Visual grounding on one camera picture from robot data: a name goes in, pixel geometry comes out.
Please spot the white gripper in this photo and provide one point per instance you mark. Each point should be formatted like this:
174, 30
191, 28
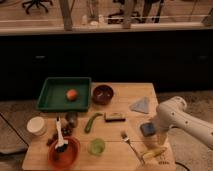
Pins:
161, 130

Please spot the blue sponge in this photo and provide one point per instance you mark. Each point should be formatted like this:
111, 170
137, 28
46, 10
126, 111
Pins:
147, 129

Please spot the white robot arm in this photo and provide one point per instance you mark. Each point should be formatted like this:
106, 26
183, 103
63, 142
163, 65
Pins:
171, 113

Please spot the purple bowl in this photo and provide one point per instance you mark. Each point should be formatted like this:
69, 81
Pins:
102, 94

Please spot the orange bowl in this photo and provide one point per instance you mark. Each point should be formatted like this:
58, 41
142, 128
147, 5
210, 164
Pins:
66, 159

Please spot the grey triangular cloth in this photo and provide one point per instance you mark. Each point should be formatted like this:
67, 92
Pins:
141, 106

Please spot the black board eraser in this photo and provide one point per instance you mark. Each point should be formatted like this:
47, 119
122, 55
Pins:
113, 117

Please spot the green plastic cup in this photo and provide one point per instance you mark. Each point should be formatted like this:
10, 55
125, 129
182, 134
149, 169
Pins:
96, 146

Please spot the green chili pepper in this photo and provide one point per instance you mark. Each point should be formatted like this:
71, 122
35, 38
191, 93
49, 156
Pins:
89, 124

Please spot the small metal cup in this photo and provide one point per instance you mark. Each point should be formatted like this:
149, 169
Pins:
72, 119

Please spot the orange tomato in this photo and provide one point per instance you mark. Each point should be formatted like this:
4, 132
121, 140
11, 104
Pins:
71, 94

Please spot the dark grape bunch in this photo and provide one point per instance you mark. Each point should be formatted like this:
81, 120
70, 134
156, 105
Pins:
66, 132

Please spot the green plastic tray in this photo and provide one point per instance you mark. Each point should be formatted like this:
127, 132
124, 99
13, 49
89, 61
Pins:
53, 94

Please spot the white round container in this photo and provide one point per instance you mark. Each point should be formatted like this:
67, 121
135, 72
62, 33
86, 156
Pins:
36, 126

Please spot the black office chair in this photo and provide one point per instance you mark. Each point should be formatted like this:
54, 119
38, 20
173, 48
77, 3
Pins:
27, 5

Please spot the white handled dish brush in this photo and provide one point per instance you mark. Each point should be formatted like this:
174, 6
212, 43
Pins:
62, 144

